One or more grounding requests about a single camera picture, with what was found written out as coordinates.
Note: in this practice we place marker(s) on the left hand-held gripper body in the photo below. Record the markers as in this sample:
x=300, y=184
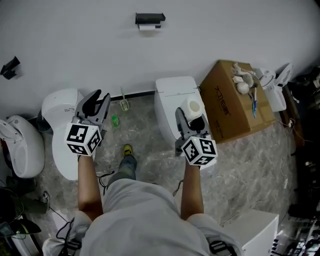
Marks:
x=80, y=137

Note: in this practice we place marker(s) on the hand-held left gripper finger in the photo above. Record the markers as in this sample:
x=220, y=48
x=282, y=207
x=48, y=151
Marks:
x=103, y=110
x=88, y=105

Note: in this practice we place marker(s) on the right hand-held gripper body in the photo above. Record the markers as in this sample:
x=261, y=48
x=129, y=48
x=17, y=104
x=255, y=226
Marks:
x=197, y=150

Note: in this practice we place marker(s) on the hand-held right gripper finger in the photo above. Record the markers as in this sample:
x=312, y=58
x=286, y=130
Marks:
x=182, y=125
x=201, y=127

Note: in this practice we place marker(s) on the white toilet paper roll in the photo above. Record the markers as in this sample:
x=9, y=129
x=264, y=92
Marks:
x=193, y=107

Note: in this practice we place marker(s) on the person's right forearm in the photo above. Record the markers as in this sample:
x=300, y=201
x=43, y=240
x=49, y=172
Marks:
x=192, y=192

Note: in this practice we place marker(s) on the person's left forearm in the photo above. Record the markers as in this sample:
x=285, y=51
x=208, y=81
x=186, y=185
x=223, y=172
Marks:
x=90, y=190

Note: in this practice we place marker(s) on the toilet brush in holder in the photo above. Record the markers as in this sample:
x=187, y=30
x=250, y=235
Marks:
x=124, y=105

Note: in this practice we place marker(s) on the white boxy smart toilet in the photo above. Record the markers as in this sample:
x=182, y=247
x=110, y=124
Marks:
x=167, y=100

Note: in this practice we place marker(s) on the white elongated smart toilet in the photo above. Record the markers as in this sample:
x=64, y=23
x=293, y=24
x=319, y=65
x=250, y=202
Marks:
x=60, y=110

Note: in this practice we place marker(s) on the white egg-shaped toilet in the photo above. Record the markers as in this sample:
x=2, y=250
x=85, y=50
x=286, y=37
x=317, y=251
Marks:
x=25, y=150

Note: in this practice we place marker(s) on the green plastic bottle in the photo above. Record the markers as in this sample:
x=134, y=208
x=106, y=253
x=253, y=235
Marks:
x=115, y=121

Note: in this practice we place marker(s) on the large brown cardboard box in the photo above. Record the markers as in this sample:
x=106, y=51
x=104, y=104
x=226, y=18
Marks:
x=232, y=117

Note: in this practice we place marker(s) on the dark mesh waste bin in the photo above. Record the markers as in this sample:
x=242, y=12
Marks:
x=43, y=125

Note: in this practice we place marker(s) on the person's yellow shoe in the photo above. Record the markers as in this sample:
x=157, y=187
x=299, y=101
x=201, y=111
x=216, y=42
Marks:
x=127, y=150

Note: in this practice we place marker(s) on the person's jeans leg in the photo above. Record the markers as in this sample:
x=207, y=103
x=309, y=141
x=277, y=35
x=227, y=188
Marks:
x=126, y=168

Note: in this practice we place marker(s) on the white round sponge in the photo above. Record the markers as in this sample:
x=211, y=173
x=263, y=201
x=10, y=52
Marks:
x=243, y=88

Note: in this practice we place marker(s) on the small white box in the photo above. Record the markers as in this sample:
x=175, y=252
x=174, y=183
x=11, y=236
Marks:
x=237, y=79

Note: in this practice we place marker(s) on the grey fluffy duster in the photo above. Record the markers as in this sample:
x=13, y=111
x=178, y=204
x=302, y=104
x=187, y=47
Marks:
x=248, y=80

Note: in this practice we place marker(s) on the white plastic pipe fitting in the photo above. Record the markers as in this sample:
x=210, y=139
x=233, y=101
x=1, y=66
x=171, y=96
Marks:
x=241, y=70

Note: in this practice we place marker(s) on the person's white shirt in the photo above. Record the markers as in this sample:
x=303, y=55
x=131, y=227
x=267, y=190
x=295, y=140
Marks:
x=140, y=220

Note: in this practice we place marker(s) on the white glossy cabinet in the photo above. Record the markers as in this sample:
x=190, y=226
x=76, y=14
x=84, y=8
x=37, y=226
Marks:
x=257, y=232

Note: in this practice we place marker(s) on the cluttered dark equipment shelf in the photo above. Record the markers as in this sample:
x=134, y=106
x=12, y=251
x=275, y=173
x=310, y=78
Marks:
x=307, y=175

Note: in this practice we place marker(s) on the black wall paper holder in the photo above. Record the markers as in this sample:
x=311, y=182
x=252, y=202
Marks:
x=150, y=18
x=10, y=68

